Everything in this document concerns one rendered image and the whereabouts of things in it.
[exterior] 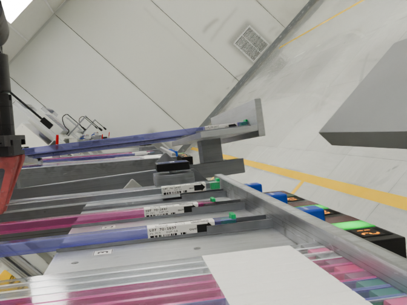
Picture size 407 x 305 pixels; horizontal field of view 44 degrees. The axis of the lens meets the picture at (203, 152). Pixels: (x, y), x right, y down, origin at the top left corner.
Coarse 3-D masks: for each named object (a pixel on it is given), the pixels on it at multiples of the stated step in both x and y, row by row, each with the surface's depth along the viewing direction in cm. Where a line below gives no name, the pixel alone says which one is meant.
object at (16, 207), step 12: (108, 192) 67; (120, 192) 66; (132, 192) 66; (144, 192) 67; (156, 192) 67; (12, 204) 64; (24, 204) 64; (36, 204) 64; (48, 204) 65; (60, 204) 65; (72, 204) 65; (84, 204) 65
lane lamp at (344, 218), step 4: (340, 216) 52; (344, 216) 52; (348, 216) 51; (328, 220) 50; (332, 220) 50; (336, 220) 50; (340, 220) 50; (344, 220) 50; (348, 220) 49; (352, 220) 49; (356, 220) 49
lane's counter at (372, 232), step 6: (366, 228) 46; (372, 228) 45; (378, 228) 45; (354, 234) 44; (360, 234) 43; (366, 234) 43; (372, 234) 43; (378, 234) 43; (384, 234) 43; (390, 234) 43
